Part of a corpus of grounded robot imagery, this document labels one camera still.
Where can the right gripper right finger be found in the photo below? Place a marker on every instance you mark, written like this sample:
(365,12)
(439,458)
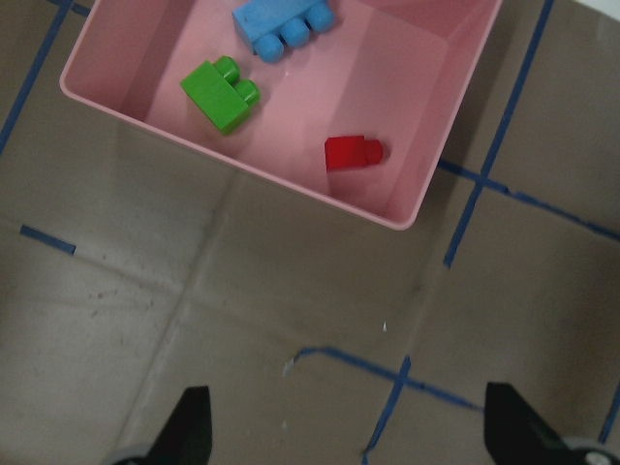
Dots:
(514,433)

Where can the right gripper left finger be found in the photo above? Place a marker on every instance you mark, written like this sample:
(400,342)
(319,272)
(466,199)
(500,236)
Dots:
(185,438)

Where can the red toy block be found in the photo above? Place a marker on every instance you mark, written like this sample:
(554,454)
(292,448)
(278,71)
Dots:
(352,152)

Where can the green toy block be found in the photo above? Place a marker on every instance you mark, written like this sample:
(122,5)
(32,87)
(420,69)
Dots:
(221,94)

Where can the blue toy block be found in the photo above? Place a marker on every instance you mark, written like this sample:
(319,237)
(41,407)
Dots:
(268,27)

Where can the pink plastic box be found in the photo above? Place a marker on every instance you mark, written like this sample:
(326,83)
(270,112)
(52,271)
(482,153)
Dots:
(392,71)

